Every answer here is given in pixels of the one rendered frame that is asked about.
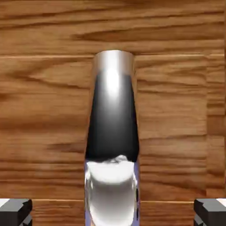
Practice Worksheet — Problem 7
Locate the curved shiny metal door handle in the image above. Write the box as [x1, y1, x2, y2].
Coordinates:
[84, 49, 141, 226]

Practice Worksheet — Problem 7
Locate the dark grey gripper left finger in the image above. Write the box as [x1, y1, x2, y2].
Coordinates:
[0, 198, 33, 226]

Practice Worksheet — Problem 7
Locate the light wooden cabinet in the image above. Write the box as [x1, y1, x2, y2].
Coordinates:
[0, 0, 226, 226]

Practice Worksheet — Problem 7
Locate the wooden cabinet door front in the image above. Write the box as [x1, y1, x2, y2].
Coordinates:
[0, 54, 207, 201]

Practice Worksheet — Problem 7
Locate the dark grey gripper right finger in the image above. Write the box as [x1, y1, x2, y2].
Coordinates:
[193, 198, 226, 226]

